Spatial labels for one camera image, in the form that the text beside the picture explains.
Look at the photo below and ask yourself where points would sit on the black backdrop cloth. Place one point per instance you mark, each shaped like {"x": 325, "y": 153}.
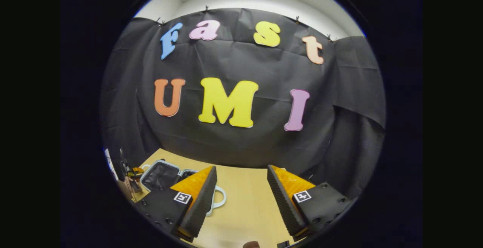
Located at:
{"x": 245, "y": 142}

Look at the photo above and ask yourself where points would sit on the light blue suitcase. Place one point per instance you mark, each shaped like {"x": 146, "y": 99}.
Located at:
{"x": 160, "y": 176}

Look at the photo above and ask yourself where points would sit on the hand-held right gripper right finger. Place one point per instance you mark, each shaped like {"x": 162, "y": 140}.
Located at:
{"x": 283, "y": 202}

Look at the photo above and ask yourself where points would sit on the dark tripod stand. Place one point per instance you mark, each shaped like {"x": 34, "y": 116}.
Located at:
{"x": 122, "y": 163}

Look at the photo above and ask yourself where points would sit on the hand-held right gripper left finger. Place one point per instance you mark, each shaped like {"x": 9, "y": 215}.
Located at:
{"x": 202, "y": 202}

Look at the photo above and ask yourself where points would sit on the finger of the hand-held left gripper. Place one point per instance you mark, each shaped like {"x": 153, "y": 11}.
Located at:
{"x": 134, "y": 171}

